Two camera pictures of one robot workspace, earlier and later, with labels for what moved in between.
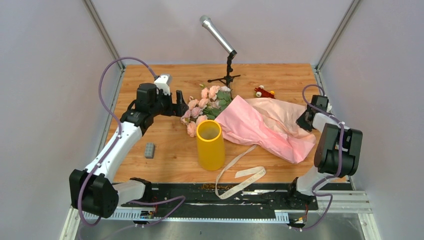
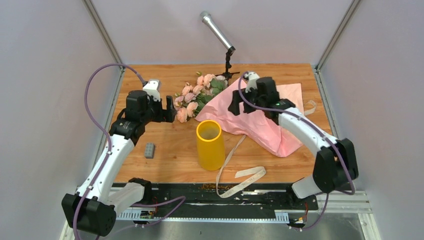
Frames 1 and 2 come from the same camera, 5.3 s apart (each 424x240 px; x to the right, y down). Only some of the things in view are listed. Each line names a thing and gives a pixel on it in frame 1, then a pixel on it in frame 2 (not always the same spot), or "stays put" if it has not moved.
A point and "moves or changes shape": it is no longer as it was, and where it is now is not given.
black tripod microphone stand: x=226 y=80 -> x=228 y=65
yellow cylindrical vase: x=211 y=145 stays put
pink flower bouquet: x=213 y=98 -> x=194 y=98
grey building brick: x=149 y=150 stays put
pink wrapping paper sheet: x=269 y=123 moves or changes shape
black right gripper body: x=301 y=121 -> x=253 y=96
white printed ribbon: x=239 y=174 moves or changes shape
